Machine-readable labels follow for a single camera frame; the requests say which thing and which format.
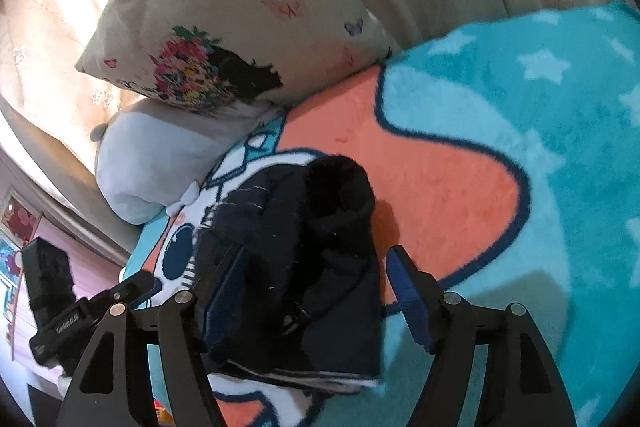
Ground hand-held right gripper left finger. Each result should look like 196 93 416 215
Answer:
55 247 248 427

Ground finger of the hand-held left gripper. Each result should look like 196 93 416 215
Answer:
107 270 157 310

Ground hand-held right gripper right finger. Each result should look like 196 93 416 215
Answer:
385 244 576 427

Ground striped pants with navy patches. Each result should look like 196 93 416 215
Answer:
192 154 386 395

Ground grey plush toy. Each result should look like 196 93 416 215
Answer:
90 99 286 225

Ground turquoise cartoon star blanket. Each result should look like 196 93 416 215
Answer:
120 0 640 427

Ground blue wall poster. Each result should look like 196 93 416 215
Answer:
0 237 25 293

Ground red wall poster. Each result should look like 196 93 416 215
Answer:
0 189 46 240

